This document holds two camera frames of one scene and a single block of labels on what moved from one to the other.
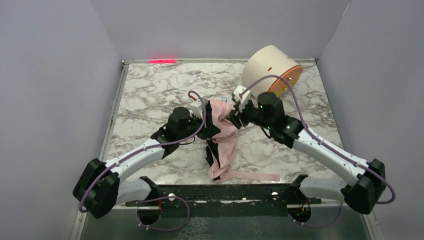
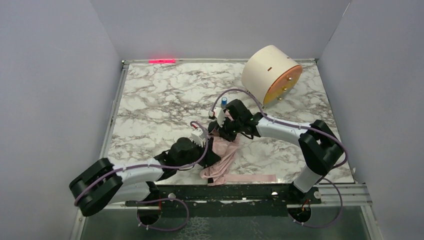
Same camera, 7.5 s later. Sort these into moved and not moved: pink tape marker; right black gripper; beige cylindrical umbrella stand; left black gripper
Moved: left black gripper; right black gripper
Not moved: beige cylindrical umbrella stand; pink tape marker
